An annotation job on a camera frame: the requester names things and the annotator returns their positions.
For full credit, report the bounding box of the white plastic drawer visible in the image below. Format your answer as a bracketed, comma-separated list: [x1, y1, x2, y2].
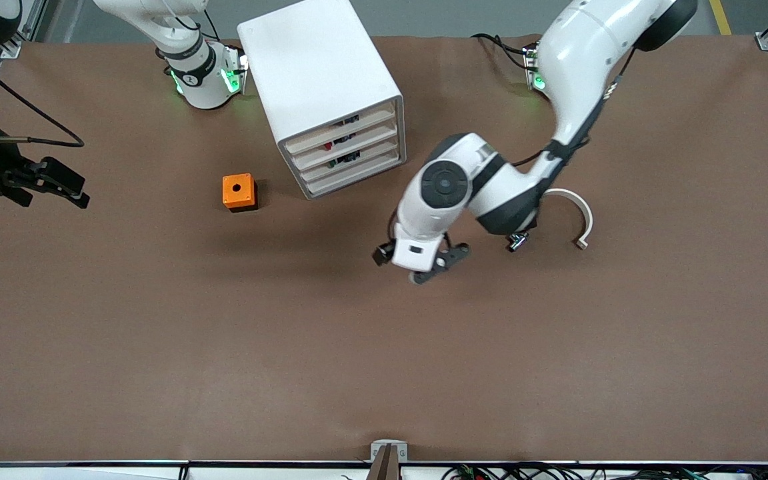
[303, 153, 403, 198]
[296, 139, 401, 184]
[285, 109, 397, 155]
[289, 123, 399, 170]

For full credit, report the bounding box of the white drawer cabinet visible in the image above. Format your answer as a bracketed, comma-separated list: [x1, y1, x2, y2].
[237, 0, 407, 201]

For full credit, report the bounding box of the brown table mat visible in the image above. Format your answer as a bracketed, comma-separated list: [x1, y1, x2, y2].
[0, 33, 768, 464]

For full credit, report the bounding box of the orange box with hole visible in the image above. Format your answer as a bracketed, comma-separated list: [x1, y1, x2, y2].
[222, 173, 258, 213]

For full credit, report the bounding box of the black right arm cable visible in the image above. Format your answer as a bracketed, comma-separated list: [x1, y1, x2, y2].
[0, 44, 86, 149]

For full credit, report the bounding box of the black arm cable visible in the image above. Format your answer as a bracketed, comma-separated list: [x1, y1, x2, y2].
[0, 44, 86, 149]
[509, 148, 553, 169]

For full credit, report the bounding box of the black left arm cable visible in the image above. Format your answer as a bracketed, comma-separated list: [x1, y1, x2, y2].
[509, 148, 553, 169]

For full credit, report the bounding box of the grey metal mount bracket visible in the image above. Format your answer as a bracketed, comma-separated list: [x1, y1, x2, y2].
[367, 440, 409, 480]

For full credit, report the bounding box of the white curved bracket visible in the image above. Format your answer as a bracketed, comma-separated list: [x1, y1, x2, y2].
[543, 189, 594, 251]

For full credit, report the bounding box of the black base cable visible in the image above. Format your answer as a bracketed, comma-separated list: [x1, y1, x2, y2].
[471, 32, 533, 71]

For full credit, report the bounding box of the white table edge rail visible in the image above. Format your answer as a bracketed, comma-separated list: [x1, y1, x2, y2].
[0, 459, 768, 480]

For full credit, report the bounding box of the black cable bundle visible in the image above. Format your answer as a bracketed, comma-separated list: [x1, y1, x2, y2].
[441, 463, 768, 480]

